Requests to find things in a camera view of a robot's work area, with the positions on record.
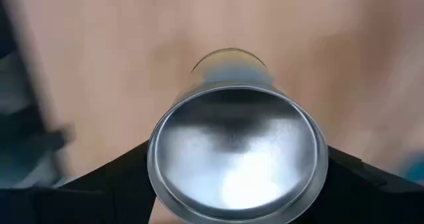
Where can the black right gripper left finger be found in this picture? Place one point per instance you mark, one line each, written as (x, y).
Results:
(83, 201)

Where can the black aluminium table frame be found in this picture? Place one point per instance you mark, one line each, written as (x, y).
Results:
(20, 134)

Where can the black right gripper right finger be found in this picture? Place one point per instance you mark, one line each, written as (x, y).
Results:
(371, 201)

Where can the tall tin can colourful label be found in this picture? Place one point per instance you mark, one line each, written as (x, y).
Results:
(238, 157)

